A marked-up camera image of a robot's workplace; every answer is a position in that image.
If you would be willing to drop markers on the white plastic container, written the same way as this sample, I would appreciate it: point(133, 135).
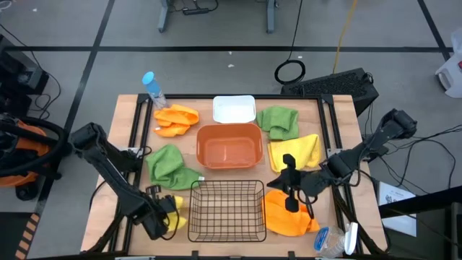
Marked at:
point(451, 72)

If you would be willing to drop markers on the white plastic bin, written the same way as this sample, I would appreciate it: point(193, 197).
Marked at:
point(234, 108)

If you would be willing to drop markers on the blue capped bottle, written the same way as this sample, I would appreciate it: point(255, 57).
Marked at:
point(153, 88)

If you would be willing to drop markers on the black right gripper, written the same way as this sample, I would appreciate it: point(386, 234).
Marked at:
point(307, 182)

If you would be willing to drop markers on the black equipment box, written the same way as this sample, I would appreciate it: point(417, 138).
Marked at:
point(21, 77)

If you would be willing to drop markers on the black aluminium table frame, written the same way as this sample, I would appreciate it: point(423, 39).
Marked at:
point(180, 96)

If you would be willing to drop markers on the yellow microfiber towel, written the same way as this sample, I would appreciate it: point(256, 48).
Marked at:
point(296, 150)
point(180, 223)

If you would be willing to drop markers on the orange black vacuum cleaner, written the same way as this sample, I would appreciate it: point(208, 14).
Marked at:
point(29, 144)

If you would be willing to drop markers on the orange microfiber towel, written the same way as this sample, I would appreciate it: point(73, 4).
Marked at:
point(177, 117)
point(281, 220)

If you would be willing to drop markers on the orange plastic bin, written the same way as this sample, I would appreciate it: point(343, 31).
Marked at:
point(229, 148)

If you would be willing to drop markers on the desk with grey legs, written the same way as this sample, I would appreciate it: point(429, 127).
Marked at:
point(164, 18)

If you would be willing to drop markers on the dark metal rack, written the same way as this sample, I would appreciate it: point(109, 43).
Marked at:
point(433, 202)

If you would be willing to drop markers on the black power strip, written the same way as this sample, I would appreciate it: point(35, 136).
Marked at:
point(195, 11)

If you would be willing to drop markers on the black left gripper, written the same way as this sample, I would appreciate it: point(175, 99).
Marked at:
point(156, 216)

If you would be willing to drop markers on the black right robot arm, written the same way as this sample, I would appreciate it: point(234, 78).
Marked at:
point(361, 150)

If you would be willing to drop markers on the green microfiber towel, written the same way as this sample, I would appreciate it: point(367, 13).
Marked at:
point(278, 121)
point(166, 166)

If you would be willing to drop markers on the white paper sheet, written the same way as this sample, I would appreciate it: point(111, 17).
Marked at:
point(395, 202)

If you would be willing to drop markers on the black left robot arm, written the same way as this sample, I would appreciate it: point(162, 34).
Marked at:
point(108, 169)

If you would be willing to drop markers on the clear spray bottle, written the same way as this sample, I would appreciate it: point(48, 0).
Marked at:
point(330, 240)

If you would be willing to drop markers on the black computer tower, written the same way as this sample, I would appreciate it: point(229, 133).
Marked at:
point(332, 85)

